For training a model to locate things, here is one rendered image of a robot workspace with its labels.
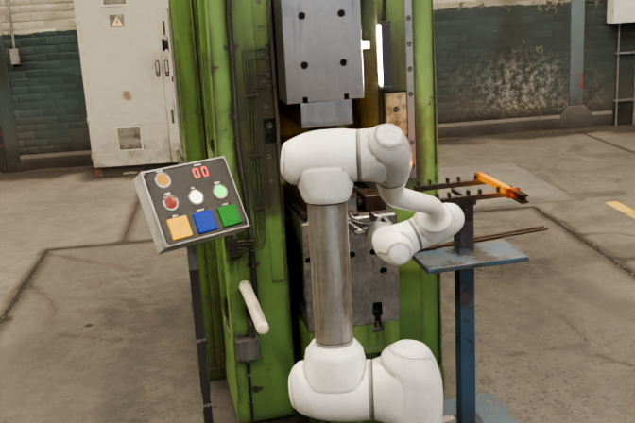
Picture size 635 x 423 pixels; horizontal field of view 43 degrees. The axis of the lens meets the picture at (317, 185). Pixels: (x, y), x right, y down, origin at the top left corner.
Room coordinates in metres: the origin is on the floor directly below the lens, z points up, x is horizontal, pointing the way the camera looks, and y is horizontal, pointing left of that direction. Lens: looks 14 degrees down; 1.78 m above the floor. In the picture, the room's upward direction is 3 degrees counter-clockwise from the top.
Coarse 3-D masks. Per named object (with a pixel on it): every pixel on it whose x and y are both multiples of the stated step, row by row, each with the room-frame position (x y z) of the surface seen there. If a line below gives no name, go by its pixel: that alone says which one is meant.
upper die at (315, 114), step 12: (288, 108) 3.24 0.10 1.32; (300, 108) 3.01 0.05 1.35; (312, 108) 3.01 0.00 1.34; (324, 108) 3.02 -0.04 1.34; (336, 108) 3.03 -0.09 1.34; (348, 108) 3.04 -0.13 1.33; (300, 120) 3.01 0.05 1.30; (312, 120) 3.01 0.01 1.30; (324, 120) 3.02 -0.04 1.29; (336, 120) 3.03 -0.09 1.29; (348, 120) 3.04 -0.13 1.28
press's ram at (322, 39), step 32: (288, 0) 3.00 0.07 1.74; (320, 0) 3.03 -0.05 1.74; (352, 0) 3.05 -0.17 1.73; (288, 32) 3.00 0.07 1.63; (320, 32) 3.02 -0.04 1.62; (352, 32) 3.05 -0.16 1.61; (288, 64) 3.00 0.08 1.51; (320, 64) 3.02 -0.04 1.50; (352, 64) 3.05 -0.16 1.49; (288, 96) 3.00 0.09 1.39; (320, 96) 3.02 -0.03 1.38; (352, 96) 3.05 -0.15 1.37
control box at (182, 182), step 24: (168, 168) 2.77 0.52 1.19; (192, 168) 2.82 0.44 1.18; (216, 168) 2.87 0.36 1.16; (144, 192) 2.70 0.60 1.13; (168, 192) 2.72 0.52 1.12; (168, 216) 2.67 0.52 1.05; (192, 216) 2.71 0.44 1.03; (216, 216) 2.76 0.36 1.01; (240, 216) 2.81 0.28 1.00; (168, 240) 2.62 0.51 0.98; (192, 240) 2.66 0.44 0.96
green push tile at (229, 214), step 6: (234, 204) 2.81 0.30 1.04; (222, 210) 2.78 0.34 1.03; (228, 210) 2.79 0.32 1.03; (234, 210) 2.80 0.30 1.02; (222, 216) 2.76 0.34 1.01; (228, 216) 2.77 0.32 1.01; (234, 216) 2.79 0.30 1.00; (222, 222) 2.75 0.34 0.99; (228, 222) 2.76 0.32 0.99; (234, 222) 2.77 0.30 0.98; (240, 222) 2.78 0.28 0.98
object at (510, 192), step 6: (480, 174) 3.09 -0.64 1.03; (486, 174) 3.09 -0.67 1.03; (486, 180) 3.02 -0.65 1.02; (492, 180) 2.97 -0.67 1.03; (498, 180) 2.97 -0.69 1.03; (492, 186) 2.96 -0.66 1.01; (504, 186) 2.88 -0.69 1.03; (504, 192) 2.86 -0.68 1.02; (510, 192) 2.81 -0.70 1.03; (516, 192) 2.77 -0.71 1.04; (522, 192) 2.77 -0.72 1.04; (516, 198) 2.77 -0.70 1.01; (522, 198) 2.74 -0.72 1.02
